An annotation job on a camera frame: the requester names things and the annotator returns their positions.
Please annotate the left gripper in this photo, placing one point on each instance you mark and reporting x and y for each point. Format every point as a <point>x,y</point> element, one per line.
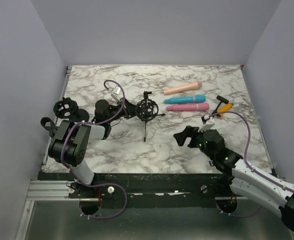
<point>129,109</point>

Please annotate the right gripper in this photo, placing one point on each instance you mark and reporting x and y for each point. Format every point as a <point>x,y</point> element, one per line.
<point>189,131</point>

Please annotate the black tripod mic stand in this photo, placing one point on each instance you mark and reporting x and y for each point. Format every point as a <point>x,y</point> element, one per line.
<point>147,110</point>

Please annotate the pink microphone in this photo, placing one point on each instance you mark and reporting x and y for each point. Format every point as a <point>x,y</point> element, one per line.
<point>188,107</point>

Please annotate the blue microphone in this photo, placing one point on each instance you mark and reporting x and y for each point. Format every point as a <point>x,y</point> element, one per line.
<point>186,99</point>

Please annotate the beige microphone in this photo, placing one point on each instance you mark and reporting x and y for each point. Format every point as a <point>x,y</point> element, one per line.
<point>187,87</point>

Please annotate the black shock-mount mic stand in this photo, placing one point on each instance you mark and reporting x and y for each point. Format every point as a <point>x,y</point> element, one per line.
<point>69,109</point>

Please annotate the black clip mic stand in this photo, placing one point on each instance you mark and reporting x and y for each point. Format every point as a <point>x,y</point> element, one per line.
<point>49,126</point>

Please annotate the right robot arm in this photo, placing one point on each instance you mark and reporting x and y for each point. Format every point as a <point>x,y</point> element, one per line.
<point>245,179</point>

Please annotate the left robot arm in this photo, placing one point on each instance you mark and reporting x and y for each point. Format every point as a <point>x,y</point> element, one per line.
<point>69,140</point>

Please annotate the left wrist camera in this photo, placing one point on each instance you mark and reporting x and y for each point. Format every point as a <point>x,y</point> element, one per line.
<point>115,93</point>

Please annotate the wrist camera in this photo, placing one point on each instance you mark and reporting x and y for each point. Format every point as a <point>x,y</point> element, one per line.
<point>115,93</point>
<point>207,123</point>

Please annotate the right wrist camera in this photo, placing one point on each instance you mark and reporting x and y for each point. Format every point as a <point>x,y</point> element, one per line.
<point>207,123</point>

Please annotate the orange handled tool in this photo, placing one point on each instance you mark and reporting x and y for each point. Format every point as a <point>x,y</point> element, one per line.
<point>224,105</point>

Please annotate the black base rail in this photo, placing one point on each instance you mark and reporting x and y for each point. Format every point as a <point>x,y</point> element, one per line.
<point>140,190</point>

